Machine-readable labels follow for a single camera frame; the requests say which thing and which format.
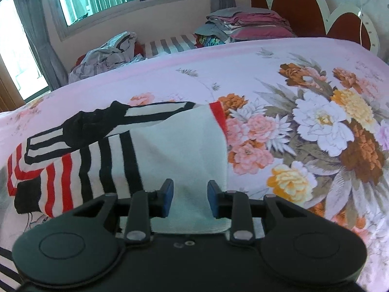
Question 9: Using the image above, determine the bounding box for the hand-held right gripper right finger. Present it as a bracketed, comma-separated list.
[207, 180, 308, 247]

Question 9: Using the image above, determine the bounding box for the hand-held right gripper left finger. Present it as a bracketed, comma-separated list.
[72, 178, 175, 247]

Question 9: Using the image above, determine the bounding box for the red black white striped sweater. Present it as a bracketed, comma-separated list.
[6, 100, 230, 235]

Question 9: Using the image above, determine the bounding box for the pile of folded pink clothes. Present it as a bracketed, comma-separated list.
[194, 6, 297, 47]

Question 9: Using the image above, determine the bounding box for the grey white striped cloth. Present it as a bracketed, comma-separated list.
[143, 33, 199, 59]

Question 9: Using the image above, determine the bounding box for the pink floral bed sheet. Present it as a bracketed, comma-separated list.
[0, 36, 389, 292]

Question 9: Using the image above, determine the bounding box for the crumpled grey cloth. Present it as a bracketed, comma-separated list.
[68, 31, 146, 84]

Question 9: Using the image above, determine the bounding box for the colourful patterned cloth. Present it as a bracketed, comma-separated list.
[197, 34, 228, 48]

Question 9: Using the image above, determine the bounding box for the black white striped cloth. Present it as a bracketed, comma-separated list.
[0, 246, 21, 291]

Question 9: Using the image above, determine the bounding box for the brown wooden door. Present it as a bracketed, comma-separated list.
[0, 62, 25, 114]

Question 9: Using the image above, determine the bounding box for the white and brown headboard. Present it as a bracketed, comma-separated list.
[251, 0, 381, 57]

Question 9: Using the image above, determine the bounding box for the white hanging cable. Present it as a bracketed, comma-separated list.
[358, 0, 364, 47]

